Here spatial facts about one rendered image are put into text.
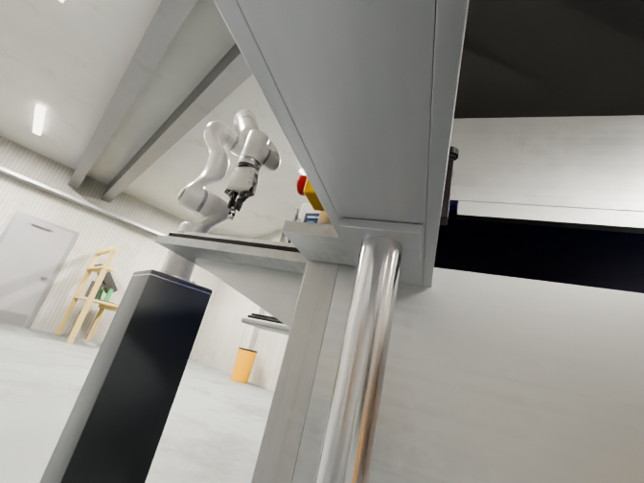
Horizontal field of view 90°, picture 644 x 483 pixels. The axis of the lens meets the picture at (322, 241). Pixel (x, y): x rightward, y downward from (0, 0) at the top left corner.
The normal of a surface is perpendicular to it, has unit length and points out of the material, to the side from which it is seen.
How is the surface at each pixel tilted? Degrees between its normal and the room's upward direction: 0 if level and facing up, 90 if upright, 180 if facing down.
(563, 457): 90
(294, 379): 90
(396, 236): 180
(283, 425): 90
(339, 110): 180
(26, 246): 90
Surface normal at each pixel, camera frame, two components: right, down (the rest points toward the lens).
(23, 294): 0.69, -0.11
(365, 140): -0.22, 0.91
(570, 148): -0.26, -0.40
